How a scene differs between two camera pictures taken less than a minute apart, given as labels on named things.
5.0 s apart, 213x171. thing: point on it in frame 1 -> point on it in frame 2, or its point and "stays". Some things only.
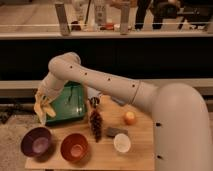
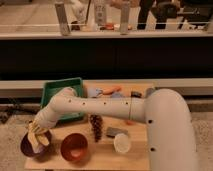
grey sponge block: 112,132 stays
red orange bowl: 74,147 stays
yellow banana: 41,107 -> 34,134
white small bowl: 122,143 stays
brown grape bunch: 96,124 stays
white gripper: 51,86 -> 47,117
